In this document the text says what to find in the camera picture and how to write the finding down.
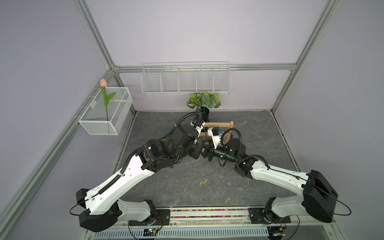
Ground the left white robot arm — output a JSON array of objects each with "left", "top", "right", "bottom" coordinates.
[{"left": 76, "top": 124, "right": 204, "bottom": 233}]

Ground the white slotted cable duct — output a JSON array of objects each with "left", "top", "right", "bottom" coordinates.
[{"left": 94, "top": 226, "right": 269, "bottom": 240}]

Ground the white mesh wall basket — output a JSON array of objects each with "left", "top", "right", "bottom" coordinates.
[{"left": 75, "top": 87, "right": 133, "bottom": 136}]

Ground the potted green plant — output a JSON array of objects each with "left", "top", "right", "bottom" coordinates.
[{"left": 186, "top": 92, "right": 221, "bottom": 122}]

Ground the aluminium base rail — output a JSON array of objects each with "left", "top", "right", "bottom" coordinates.
[{"left": 79, "top": 205, "right": 326, "bottom": 233}]

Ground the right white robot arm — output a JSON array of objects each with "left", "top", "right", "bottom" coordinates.
[{"left": 201, "top": 139, "right": 339, "bottom": 225}]

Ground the pink artificial tulip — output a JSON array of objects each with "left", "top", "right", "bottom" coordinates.
[{"left": 100, "top": 79, "right": 116, "bottom": 121}]

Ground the wooden jewelry display stand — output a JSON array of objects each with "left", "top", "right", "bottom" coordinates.
[{"left": 199, "top": 122, "right": 234, "bottom": 147}]

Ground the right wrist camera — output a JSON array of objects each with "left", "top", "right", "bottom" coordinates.
[{"left": 208, "top": 127, "right": 224, "bottom": 149}]

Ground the white wire wall shelf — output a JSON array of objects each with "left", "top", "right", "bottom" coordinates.
[{"left": 141, "top": 62, "right": 232, "bottom": 95}]

